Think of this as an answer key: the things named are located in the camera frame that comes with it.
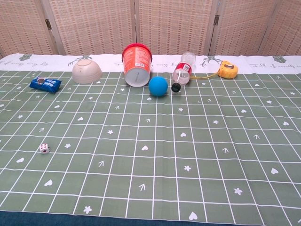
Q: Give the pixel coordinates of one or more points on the white die with red pips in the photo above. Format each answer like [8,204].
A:
[44,148]

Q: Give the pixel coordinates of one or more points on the blue ball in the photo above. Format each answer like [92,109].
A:
[158,86]

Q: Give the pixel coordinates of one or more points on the green grid tablecloth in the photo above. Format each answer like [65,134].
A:
[150,146]

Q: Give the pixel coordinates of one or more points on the red instant noodle tub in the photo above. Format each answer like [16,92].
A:
[137,66]

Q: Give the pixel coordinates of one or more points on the clear plastic bottle red label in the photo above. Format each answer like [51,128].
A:
[183,71]

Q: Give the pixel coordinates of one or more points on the beige upturned bowl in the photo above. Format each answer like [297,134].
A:
[86,71]

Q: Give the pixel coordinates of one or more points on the woven folding screen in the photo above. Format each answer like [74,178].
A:
[150,26]

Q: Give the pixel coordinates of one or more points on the yellow tape measure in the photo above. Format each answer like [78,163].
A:
[227,69]

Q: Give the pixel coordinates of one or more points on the blue cookie packet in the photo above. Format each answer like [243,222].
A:
[45,84]

